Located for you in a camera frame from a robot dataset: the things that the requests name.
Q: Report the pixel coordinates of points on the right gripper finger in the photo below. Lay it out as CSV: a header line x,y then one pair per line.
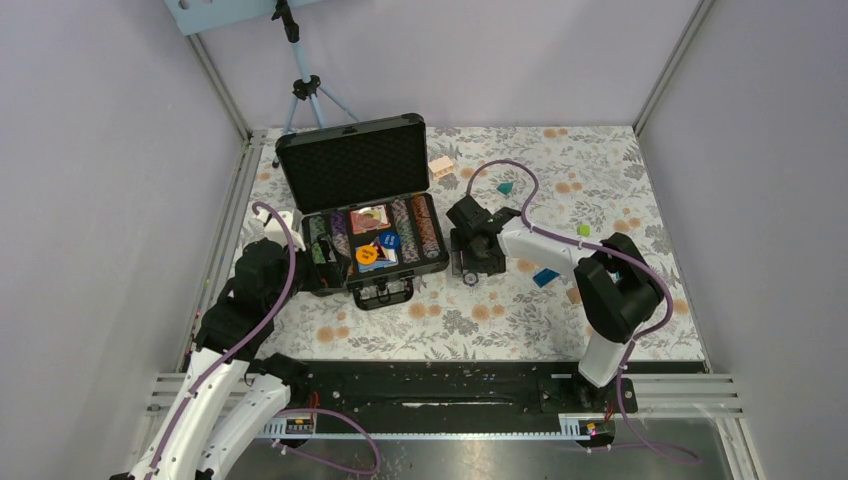
x,y
491,262
457,248

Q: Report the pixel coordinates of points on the light blue tripod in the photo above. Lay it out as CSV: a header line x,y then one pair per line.
x,y
308,86

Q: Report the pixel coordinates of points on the teal triangular block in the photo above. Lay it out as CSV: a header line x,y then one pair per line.
x,y
505,188

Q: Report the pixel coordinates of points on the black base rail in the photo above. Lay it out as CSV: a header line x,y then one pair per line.
x,y
477,398

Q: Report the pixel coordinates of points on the orange black poker chip row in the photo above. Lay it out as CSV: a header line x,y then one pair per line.
x,y
424,219

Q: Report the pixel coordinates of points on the blue playing card deck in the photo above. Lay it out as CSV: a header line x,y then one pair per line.
x,y
387,259

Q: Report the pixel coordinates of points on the beige toy block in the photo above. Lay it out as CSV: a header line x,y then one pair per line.
x,y
441,167

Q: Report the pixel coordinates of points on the orange big blind button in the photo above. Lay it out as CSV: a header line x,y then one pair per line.
x,y
367,254

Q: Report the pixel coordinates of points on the black poker chip case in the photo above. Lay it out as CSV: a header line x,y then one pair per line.
x,y
348,167

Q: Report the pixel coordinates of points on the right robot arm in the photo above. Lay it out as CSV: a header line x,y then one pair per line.
x,y
617,290

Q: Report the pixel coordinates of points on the red playing card deck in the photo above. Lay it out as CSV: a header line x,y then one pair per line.
x,y
379,210

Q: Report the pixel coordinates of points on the blue rectangular block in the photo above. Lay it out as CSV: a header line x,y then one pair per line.
x,y
544,277

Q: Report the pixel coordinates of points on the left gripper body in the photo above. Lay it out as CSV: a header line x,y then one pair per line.
x,y
312,276

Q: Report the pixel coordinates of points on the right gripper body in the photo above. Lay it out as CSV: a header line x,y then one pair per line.
x,y
469,250

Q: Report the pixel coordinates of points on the blue tan poker chip row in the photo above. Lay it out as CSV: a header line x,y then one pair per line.
x,y
409,251

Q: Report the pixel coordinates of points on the blue small blind button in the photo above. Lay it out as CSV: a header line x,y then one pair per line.
x,y
389,240

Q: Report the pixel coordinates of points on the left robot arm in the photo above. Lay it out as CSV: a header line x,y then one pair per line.
x,y
228,394

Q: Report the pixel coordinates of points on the purple poker chip row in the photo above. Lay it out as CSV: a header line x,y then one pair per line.
x,y
339,233

